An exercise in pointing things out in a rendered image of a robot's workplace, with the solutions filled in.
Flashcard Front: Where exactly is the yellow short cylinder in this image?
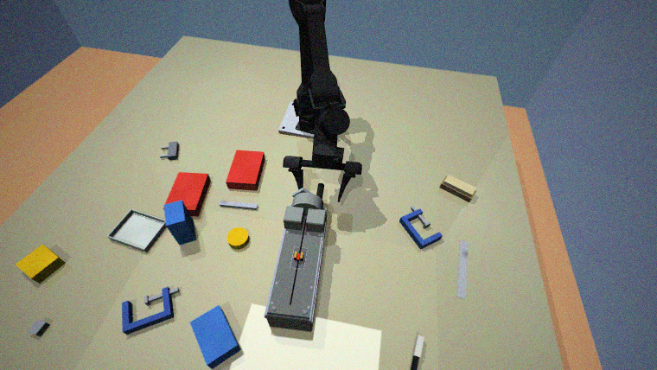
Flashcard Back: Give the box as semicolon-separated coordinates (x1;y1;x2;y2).
227;227;250;249

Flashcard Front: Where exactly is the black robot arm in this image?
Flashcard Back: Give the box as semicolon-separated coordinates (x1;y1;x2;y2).
289;0;350;169

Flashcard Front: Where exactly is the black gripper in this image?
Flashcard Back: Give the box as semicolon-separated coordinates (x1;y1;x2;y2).
283;135;362;202

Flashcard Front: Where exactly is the blue c-clamp with grey screw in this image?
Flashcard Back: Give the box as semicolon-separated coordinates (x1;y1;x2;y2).
122;287;179;335
399;206;443;250

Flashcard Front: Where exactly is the red rectangular block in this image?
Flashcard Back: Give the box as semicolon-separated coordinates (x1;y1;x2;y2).
226;150;265;191
165;172;211;216

